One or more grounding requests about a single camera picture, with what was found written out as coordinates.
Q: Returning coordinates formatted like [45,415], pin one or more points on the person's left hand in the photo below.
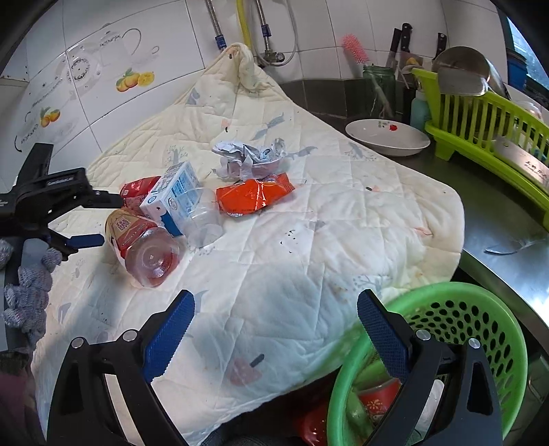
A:
[28,300]

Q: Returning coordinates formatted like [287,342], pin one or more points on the red instant noodle cup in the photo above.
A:
[379,401]

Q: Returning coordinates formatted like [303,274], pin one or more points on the cream quilted blanket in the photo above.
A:
[278,278]

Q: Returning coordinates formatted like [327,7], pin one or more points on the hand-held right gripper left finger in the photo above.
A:
[169,338]

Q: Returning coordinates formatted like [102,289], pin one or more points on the pink brush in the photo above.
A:
[354,47]

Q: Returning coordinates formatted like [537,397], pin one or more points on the green dish rack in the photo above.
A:
[472,124]

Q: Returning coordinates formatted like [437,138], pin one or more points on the white bowl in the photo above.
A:
[386,137]

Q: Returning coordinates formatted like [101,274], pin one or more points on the metal bowl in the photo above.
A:
[467,58]

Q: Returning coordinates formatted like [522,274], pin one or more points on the orange snack wrapper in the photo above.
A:
[253,195]

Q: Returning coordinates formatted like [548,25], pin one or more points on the teal bottle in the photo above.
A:
[420,111]

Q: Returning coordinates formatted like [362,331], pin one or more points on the clear bottle red label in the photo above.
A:
[141,248]

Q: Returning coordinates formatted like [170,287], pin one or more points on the green glass jar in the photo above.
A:
[377,85]

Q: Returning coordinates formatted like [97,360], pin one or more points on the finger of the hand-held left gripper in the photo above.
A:
[109,200]
[85,242]

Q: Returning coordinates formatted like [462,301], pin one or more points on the metal spoon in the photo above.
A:
[510,248]

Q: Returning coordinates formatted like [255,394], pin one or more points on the red plastic stool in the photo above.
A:
[313,424]

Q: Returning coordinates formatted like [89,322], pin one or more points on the paper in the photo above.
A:
[244,161]

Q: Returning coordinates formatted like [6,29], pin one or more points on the cleaver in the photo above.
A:
[523,163]

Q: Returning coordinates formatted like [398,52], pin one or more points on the person's left forearm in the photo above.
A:
[17,399]

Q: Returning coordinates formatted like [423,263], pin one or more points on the clear plastic cup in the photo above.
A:
[206,218]

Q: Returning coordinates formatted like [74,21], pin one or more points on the red drink can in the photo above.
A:
[137,188]

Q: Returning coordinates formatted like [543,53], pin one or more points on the metal spatula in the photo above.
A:
[461,81]

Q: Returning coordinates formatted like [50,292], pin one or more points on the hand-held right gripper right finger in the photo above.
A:
[384,338]

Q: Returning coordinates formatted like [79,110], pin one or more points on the green plastic basket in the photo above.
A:
[472,317]

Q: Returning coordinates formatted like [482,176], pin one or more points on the white blue milk carton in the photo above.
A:
[173,197]

